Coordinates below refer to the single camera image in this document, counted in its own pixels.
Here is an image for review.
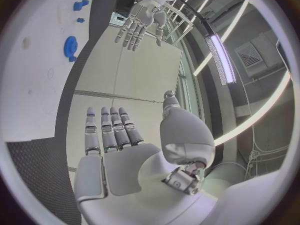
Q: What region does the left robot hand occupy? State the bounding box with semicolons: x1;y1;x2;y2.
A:
113;0;169;52

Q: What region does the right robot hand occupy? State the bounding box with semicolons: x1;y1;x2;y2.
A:
73;90;216;225

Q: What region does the white task board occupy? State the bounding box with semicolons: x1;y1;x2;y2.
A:
2;0;98;143

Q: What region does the blue block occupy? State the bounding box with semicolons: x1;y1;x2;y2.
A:
73;0;90;12

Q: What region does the blue gear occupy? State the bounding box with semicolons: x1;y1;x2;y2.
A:
63;35;80;59

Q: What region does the glowing light bar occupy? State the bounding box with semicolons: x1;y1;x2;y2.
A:
204;33;237;86

